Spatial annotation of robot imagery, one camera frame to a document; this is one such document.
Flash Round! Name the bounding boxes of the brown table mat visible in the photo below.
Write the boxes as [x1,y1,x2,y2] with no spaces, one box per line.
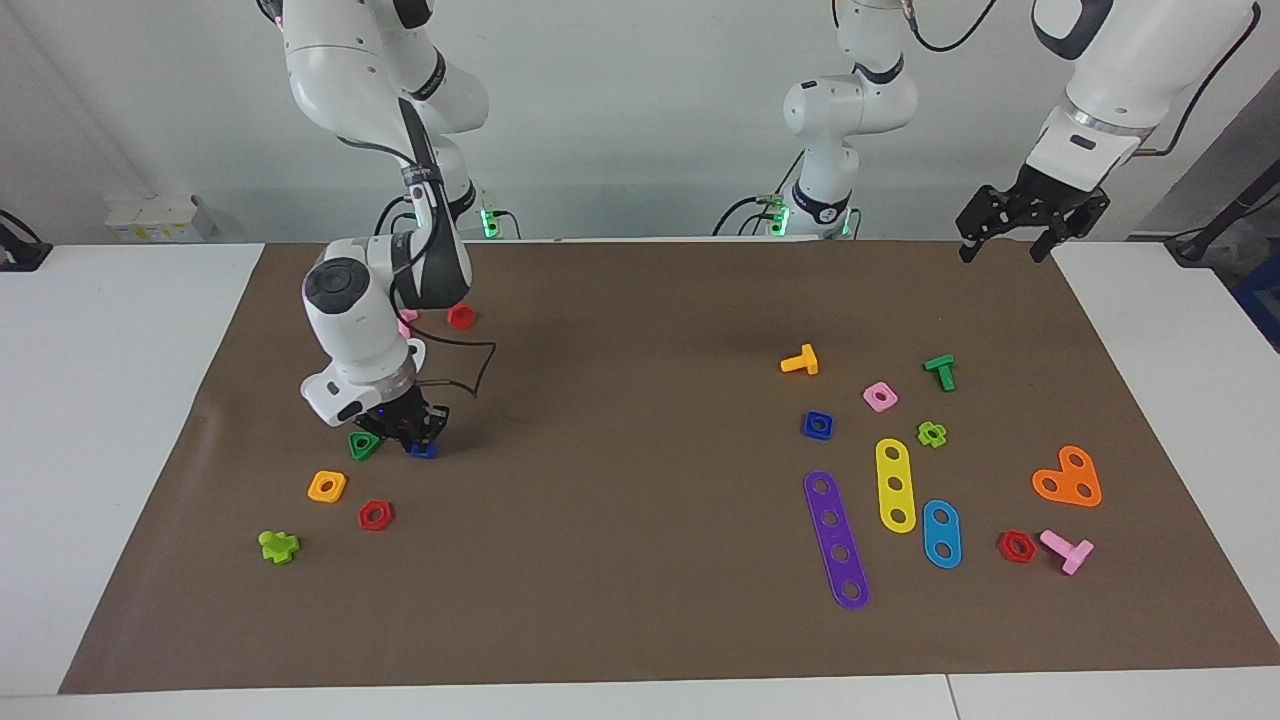
[58,238,1280,696]

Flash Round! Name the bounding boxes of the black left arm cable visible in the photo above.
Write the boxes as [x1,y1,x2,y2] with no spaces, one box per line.
[900,0,1263,156]

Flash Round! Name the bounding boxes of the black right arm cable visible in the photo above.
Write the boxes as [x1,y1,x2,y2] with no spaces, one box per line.
[405,335,498,399]

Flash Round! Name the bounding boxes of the white cardboard box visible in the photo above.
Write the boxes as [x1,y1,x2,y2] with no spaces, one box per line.
[105,195,216,244]

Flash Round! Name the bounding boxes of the blue crate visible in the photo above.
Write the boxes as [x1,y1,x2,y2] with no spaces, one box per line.
[1235,255,1280,351]

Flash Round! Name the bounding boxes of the black table clamp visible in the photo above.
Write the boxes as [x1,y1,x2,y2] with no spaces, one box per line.
[0,210,53,273]

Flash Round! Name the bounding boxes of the orange heart-shaped plastic plate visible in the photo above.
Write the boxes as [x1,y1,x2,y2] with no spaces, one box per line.
[1031,445,1103,508]

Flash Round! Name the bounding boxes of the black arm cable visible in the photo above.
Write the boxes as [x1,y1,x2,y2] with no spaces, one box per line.
[900,0,1263,156]
[405,335,498,399]

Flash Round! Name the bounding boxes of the light blue perforated strip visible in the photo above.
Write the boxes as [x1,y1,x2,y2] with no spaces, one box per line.
[921,499,963,570]

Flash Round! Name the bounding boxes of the yellow perforated plastic strip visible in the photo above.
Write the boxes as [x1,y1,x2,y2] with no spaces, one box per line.
[875,438,918,534]

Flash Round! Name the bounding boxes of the purple perforated plastic strip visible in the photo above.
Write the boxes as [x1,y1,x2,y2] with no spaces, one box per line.
[803,470,871,611]

